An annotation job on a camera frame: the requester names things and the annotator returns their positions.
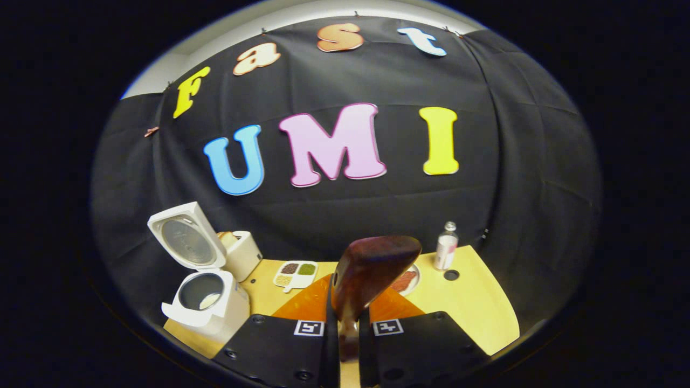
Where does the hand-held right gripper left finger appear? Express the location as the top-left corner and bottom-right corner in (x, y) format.
(213, 274), (340, 388)

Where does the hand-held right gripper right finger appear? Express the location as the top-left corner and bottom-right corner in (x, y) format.
(358, 286), (494, 388)

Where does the white rice cooker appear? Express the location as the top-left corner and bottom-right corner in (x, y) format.
(147, 202), (251, 345)

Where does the brown wooden spoon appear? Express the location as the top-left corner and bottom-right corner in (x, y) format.
(330, 235), (422, 363)

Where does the reddish brown sausage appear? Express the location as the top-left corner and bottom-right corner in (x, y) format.
(391, 271), (417, 292)

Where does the white plate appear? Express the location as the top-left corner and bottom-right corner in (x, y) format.
(388, 263), (421, 297)

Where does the white divided grain tray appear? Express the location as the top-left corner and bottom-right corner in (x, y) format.
(273, 261), (319, 293)

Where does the white toaster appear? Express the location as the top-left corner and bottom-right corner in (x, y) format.
(218, 231), (263, 282)

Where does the clear bottle pink label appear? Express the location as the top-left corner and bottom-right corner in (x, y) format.
(434, 221), (459, 270)

